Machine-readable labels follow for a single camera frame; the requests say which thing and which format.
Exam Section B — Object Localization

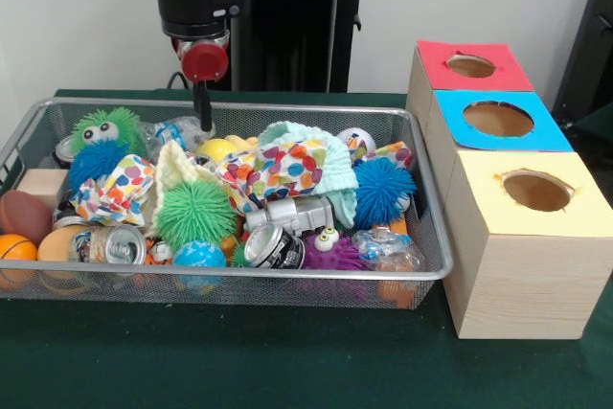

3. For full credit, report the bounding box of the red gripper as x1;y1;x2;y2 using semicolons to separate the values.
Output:
181;39;230;133

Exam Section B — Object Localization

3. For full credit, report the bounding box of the crushed clear plastic bottle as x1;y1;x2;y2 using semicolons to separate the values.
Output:
138;116;215;151

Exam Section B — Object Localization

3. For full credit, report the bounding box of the white cloth with colourful dots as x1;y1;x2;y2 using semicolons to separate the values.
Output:
69;139;331;228

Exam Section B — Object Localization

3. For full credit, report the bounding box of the clear plastic packet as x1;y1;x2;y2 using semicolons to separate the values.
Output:
352;228;426;272

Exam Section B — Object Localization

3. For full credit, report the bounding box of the wooden box with three holes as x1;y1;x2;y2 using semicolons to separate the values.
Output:
405;39;613;341

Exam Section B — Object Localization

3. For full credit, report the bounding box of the green spiky toy with eyes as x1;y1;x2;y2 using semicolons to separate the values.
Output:
71;106;145;157

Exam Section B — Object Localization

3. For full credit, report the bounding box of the green spiky rubber ball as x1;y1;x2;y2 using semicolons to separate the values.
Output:
156;180;239;250

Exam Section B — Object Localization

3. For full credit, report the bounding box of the silver plastic toy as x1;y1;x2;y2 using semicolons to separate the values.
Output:
243;195;334;238

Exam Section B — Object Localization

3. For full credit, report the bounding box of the mint green cloth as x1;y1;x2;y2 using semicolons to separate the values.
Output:
258;121;359;229

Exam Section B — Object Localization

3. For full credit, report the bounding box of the purple spiky toy with eyes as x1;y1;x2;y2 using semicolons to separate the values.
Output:
301;226;373;271

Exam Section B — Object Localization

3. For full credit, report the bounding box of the blue spiky rubber ball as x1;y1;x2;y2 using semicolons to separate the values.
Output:
352;157;417;229

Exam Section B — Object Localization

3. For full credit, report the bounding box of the brown mini football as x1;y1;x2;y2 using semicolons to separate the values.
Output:
0;190;54;245

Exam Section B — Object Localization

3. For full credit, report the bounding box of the orange mini basketball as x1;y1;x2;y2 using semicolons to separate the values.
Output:
0;234;38;262

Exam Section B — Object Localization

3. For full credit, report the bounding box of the dark green table cloth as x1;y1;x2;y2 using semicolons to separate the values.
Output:
557;101;613;151
0;87;613;409

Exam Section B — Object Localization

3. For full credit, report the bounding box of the black upright panel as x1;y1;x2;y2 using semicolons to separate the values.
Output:
550;0;613;118

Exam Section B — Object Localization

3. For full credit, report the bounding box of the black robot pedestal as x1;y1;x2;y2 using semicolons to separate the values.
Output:
224;0;387;93

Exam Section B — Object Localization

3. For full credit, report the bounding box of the shallow wire mesh bin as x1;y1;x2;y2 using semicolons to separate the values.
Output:
0;97;454;312

